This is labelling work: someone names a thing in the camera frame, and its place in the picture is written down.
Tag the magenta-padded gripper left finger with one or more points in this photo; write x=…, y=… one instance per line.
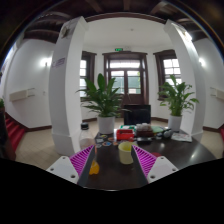
x=63, y=166

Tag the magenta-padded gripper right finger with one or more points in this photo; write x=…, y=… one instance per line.
x=161, y=166

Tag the orange drink plastic bottle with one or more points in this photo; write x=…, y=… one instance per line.
x=86, y=138

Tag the grey foam microphone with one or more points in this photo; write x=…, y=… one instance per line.
x=167, y=133

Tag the white printed leaflet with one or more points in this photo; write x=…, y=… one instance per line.
x=181, y=137

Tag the green pouch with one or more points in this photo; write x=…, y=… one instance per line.
x=157, y=129

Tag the pale yellow plastic cup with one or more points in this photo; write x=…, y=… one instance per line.
x=125, y=153

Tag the dark box of white packets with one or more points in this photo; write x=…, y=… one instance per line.
x=144, y=129

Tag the red plastic box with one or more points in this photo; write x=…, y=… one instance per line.
x=125, y=134

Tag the green flat box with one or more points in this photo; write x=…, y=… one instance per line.
x=128, y=127

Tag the red carpeted staircase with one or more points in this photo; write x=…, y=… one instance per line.
x=15, y=131
x=221, y=131

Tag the green potted plant white pot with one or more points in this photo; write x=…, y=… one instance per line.
x=104, y=100
x=176, y=100

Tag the dark wooden double door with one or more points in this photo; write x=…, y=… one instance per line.
x=126, y=80

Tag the dark framed window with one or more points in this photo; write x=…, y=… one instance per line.
x=87, y=75
x=170, y=68

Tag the white purple printed sign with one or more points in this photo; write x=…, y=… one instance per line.
x=58, y=62

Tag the green exit sign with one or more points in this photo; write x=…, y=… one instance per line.
x=119, y=49

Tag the white wall unit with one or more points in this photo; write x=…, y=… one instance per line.
x=218, y=93
x=21, y=95

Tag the glowing wall lamp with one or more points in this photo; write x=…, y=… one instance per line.
x=46, y=62
x=202, y=62

